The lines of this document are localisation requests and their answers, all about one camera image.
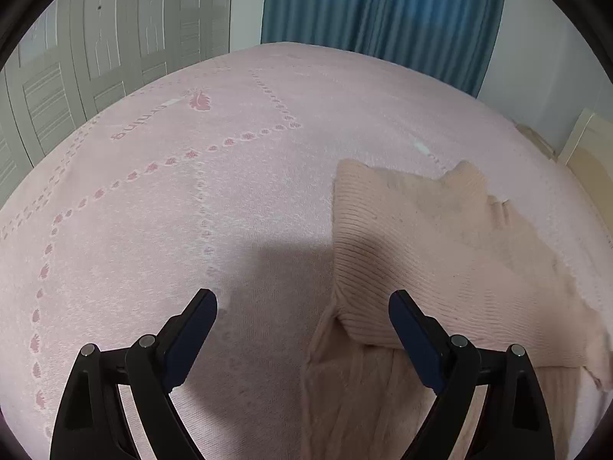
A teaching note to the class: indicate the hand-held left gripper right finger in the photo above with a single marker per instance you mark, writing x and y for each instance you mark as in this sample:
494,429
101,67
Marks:
415,345

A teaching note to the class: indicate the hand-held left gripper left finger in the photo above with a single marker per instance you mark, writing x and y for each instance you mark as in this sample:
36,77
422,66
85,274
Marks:
191,340

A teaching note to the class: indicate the beige ribbed knit sweater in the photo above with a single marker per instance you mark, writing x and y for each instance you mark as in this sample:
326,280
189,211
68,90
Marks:
431,249

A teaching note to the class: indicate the pink patterned bed cover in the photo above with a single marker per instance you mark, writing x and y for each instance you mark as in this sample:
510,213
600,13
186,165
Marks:
191,225

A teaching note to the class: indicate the cream bed headboard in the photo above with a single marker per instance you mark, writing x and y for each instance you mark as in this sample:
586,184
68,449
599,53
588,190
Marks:
594,146

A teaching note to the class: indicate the pale panelled wardrobe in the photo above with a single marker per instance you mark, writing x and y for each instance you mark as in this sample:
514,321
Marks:
96,57

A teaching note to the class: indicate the blue curtain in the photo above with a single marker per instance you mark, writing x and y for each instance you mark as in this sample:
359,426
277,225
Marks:
383,9

